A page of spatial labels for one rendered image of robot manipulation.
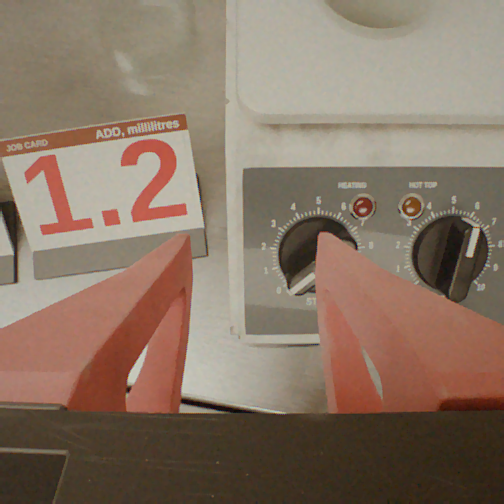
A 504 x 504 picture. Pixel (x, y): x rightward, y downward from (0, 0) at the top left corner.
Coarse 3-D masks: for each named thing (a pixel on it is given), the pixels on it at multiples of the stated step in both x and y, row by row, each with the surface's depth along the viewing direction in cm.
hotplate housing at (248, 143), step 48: (240, 144) 20; (288, 144) 20; (336, 144) 20; (384, 144) 20; (432, 144) 20; (480, 144) 20; (240, 192) 20; (240, 240) 21; (240, 288) 21; (240, 336) 23; (288, 336) 23
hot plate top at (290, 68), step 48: (240, 0) 19; (288, 0) 19; (480, 0) 19; (240, 48) 19; (288, 48) 19; (336, 48) 19; (384, 48) 19; (432, 48) 19; (480, 48) 19; (240, 96) 18; (288, 96) 18; (336, 96) 18; (384, 96) 18; (432, 96) 18; (480, 96) 18
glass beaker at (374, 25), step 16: (320, 0) 19; (336, 0) 18; (352, 0) 17; (368, 0) 17; (384, 0) 17; (400, 0) 17; (416, 0) 17; (432, 0) 18; (336, 16) 18; (352, 16) 18; (368, 16) 18; (384, 16) 18; (400, 16) 18; (416, 16) 18; (368, 32) 18; (384, 32) 18; (400, 32) 19
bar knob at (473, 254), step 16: (432, 224) 20; (448, 224) 20; (464, 224) 19; (416, 240) 21; (432, 240) 20; (448, 240) 20; (464, 240) 19; (480, 240) 19; (416, 256) 21; (432, 256) 21; (448, 256) 20; (464, 256) 19; (480, 256) 21; (416, 272) 21; (432, 272) 21; (448, 272) 20; (464, 272) 19; (480, 272) 21; (448, 288) 20; (464, 288) 20
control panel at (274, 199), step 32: (256, 192) 20; (288, 192) 20; (320, 192) 20; (352, 192) 20; (384, 192) 20; (416, 192) 20; (448, 192) 20; (480, 192) 20; (256, 224) 21; (288, 224) 21; (352, 224) 21; (384, 224) 21; (416, 224) 21; (480, 224) 21; (256, 256) 21; (384, 256) 21; (256, 288) 21; (480, 288) 21; (256, 320) 22; (288, 320) 22
